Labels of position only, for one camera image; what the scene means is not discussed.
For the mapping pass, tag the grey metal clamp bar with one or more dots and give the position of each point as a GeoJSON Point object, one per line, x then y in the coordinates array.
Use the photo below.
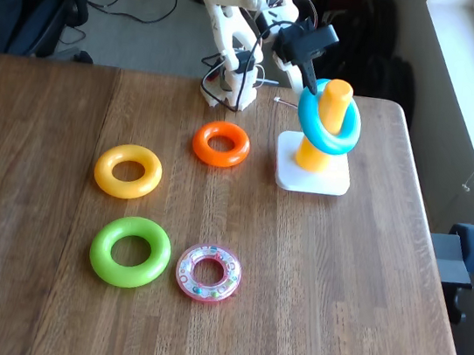
{"type": "Point", "coordinates": [269, 79]}

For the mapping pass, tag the black backpack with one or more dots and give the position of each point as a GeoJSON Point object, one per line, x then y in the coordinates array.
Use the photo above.
{"type": "Point", "coordinates": [361, 49]}

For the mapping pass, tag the yellow peg on white base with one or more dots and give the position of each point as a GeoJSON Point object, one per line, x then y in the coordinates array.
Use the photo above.
{"type": "Point", "coordinates": [310, 159]}

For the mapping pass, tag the black camera box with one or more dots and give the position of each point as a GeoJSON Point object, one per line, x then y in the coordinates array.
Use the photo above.
{"type": "Point", "coordinates": [322, 39]}

